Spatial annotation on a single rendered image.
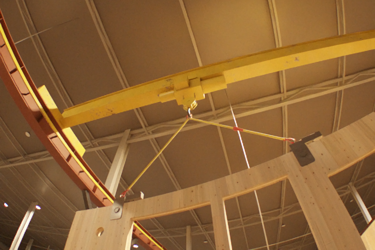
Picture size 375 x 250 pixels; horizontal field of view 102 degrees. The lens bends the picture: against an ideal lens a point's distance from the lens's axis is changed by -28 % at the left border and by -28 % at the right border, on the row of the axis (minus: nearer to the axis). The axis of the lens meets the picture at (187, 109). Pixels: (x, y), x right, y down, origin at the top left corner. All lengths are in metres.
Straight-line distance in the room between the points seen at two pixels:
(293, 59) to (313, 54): 0.58
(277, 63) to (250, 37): 4.95
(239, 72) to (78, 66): 8.60
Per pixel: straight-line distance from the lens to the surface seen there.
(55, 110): 6.78
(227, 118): 10.38
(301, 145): 2.65
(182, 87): 4.61
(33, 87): 6.44
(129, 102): 5.44
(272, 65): 5.17
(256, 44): 10.14
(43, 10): 11.92
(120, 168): 10.74
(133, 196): 3.08
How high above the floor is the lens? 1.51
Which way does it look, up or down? 58 degrees up
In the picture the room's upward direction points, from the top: 1 degrees clockwise
